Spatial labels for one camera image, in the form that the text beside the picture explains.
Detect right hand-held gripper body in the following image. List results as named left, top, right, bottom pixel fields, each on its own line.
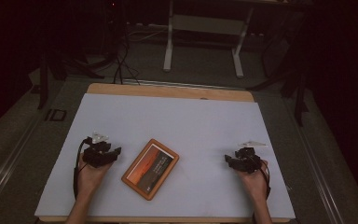
left=233, top=140, right=268, bottom=175

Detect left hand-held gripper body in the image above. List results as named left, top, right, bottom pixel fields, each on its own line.
left=82, top=131, right=117, bottom=169

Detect wooden photo frame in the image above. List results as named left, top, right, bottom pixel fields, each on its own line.
left=120, top=138, right=180, bottom=202

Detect person's right hand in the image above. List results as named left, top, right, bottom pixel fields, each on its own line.
left=236, top=160, right=270, bottom=202

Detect person's left hand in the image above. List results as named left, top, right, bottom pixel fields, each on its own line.
left=76, top=153, right=114, bottom=196

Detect dark floor socket plate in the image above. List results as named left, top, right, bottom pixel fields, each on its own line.
left=44, top=108, right=68, bottom=122

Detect white table sheet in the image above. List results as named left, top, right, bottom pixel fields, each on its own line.
left=34, top=92, right=296, bottom=219

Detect wooden table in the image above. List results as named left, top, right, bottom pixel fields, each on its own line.
left=38, top=82, right=293, bottom=224

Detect black stand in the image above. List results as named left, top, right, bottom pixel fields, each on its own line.
left=36, top=52, right=106, bottom=110
left=246, top=12, right=311, bottom=127

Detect metal floor strip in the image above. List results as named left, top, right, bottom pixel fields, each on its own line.
left=121, top=78, right=232, bottom=91

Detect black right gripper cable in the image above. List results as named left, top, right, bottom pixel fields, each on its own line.
left=251, top=160, right=272, bottom=224

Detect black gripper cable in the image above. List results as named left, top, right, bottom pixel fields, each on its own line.
left=72, top=137, right=90, bottom=201
left=251, top=160, right=272, bottom=224

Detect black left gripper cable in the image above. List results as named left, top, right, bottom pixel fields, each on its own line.
left=72, top=137, right=90, bottom=201

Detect metal floor rail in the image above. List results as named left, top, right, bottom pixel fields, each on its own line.
left=0, top=115, right=42, bottom=213
left=287, top=102, right=345, bottom=224

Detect black floor cables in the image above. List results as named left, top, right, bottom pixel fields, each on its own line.
left=113, top=31, right=142, bottom=86

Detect white metal desk frame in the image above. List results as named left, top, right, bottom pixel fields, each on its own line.
left=162, top=0, right=255, bottom=79

